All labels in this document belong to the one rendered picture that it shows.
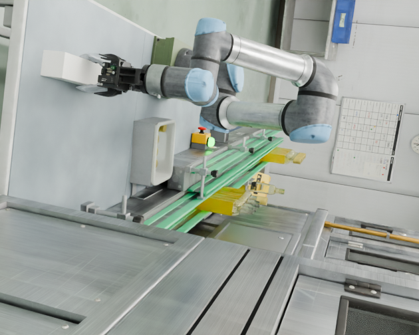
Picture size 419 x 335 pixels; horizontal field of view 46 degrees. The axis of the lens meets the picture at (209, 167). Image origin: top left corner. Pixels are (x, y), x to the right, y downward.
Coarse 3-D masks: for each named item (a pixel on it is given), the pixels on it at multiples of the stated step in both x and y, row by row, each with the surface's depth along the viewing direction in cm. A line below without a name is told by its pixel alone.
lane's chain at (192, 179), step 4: (208, 160) 216; (200, 164) 206; (188, 176) 194; (192, 176) 199; (196, 176) 203; (200, 176) 209; (188, 180) 195; (192, 180) 199; (196, 180) 204; (200, 180) 210; (188, 184) 195; (192, 184) 200
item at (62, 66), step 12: (48, 60) 118; (60, 60) 117; (72, 60) 120; (84, 60) 125; (48, 72) 118; (60, 72) 117; (72, 72) 121; (84, 72) 126; (96, 72) 131; (84, 84) 131
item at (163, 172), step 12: (168, 120) 177; (156, 132) 168; (168, 132) 184; (156, 144) 169; (168, 144) 184; (156, 156) 186; (168, 156) 185; (156, 168) 187; (168, 168) 186; (156, 180) 176
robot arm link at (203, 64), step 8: (192, 64) 125; (200, 64) 124; (208, 64) 124; (216, 64) 125; (216, 72) 126; (216, 80) 127; (216, 88) 129; (216, 96) 130; (200, 104) 127; (208, 104) 129
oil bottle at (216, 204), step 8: (208, 200) 195; (216, 200) 194; (224, 200) 194; (232, 200) 195; (200, 208) 197; (208, 208) 196; (216, 208) 195; (224, 208) 194; (232, 208) 193; (240, 208) 193
